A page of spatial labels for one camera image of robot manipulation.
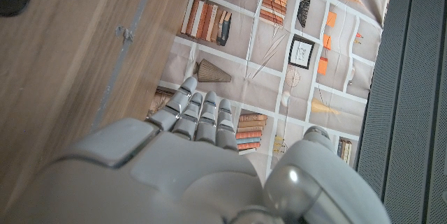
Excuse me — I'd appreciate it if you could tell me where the printed bookshelf backdrop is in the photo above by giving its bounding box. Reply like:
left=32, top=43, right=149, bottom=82
left=146, top=0, right=397, bottom=183

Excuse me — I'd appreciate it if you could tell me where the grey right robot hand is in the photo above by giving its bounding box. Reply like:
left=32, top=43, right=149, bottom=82
left=0, top=76, right=392, bottom=224

